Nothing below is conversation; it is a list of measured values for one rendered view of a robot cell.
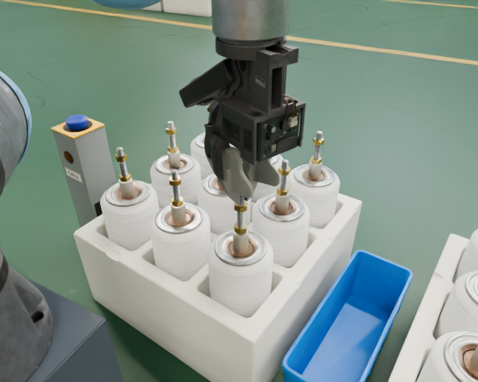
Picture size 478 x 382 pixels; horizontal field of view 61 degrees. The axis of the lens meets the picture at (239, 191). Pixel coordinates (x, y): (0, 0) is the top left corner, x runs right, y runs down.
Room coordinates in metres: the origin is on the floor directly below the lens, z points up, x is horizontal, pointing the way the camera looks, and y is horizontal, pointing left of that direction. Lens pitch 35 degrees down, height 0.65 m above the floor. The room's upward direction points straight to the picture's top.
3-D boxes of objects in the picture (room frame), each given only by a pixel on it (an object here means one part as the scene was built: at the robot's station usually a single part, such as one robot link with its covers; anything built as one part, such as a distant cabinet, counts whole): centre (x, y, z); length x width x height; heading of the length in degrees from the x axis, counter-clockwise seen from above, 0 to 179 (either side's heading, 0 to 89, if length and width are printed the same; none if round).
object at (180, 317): (0.60, 0.03, 0.09); 0.39 x 0.39 x 0.18; 55
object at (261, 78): (0.41, -0.02, 0.49); 0.09 x 0.08 x 0.12; 37
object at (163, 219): (0.50, 0.09, 0.25); 0.08 x 0.08 x 0.01
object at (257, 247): (0.43, 0.00, 0.25); 0.08 x 0.08 x 0.01
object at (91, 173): (0.70, 0.31, 0.16); 0.07 x 0.07 x 0.31; 55
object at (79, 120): (0.70, 0.31, 0.32); 0.04 x 0.04 x 0.02
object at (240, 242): (0.43, 0.00, 0.26); 0.02 x 0.02 x 0.03
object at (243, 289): (0.43, 0.00, 0.16); 0.10 x 0.10 x 0.18
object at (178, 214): (0.50, 0.09, 0.26); 0.02 x 0.02 x 0.03
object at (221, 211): (0.60, 0.03, 0.16); 0.10 x 0.10 x 0.18
